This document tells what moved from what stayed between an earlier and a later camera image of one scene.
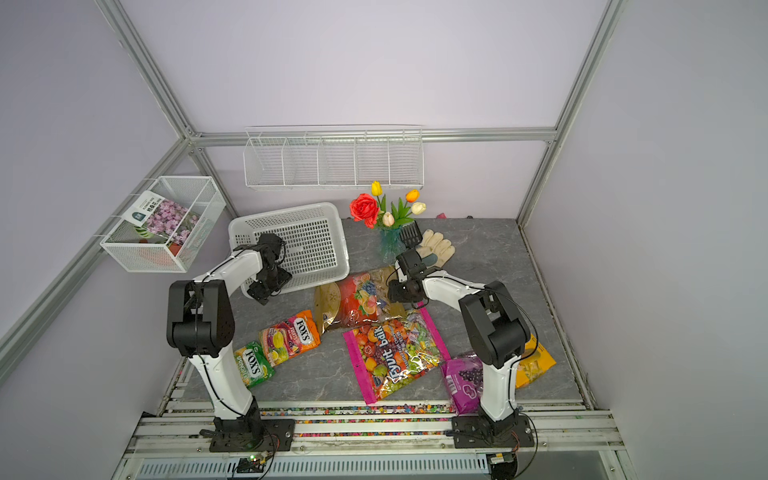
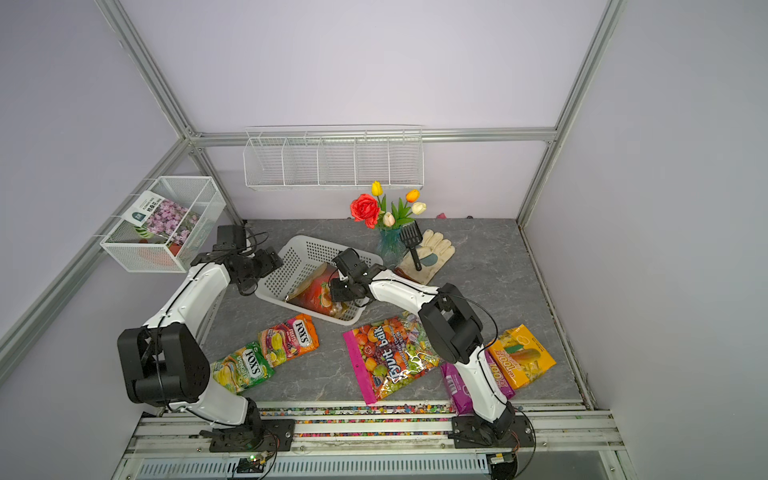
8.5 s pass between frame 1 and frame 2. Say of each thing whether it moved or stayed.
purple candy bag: stayed
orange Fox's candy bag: stayed
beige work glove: stayed
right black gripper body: moved
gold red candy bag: moved
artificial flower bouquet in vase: stayed
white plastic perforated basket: moved
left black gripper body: moved
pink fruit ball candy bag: stayed
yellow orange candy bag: stayed
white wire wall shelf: stayed
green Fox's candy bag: stayed
